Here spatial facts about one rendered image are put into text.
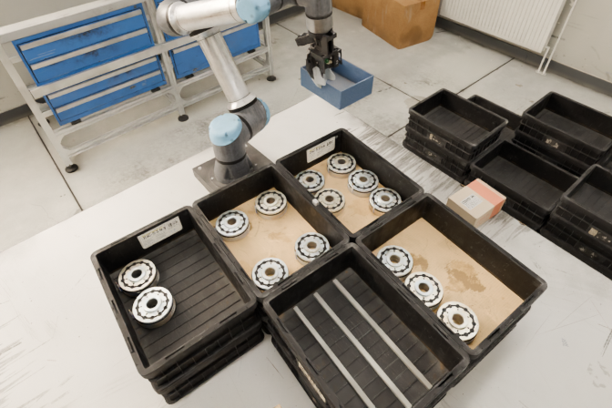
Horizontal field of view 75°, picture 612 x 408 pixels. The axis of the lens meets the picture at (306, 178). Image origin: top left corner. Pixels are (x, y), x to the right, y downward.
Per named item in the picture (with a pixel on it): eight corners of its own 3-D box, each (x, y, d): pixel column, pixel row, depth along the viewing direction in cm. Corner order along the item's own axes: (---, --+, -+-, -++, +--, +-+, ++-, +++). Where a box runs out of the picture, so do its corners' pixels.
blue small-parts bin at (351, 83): (300, 85, 141) (300, 66, 136) (331, 70, 147) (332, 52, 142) (340, 110, 130) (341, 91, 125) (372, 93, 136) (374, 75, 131)
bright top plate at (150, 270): (112, 275, 113) (112, 273, 113) (146, 254, 118) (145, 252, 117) (128, 299, 108) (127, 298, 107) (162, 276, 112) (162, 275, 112)
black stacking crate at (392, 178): (276, 186, 142) (273, 162, 134) (341, 151, 154) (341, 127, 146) (350, 262, 119) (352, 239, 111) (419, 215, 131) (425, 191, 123)
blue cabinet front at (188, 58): (176, 78, 285) (153, -2, 245) (260, 45, 317) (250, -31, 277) (178, 80, 284) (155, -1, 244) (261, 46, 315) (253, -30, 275)
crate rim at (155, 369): (91, 259, 111) (87, 254, 109) (191, 208, 123) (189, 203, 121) (144, 382, 88) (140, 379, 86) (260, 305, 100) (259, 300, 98)
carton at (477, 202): (470, 232, 139) (476, 219, 134) (443, 210, 146) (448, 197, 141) (499, 211, 145) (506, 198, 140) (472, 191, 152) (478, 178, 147)
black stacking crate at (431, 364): (265, 322, 107) (260, 302, 99) (350, 264, 119) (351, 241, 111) (366, 468, 84) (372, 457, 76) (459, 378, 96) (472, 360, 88)
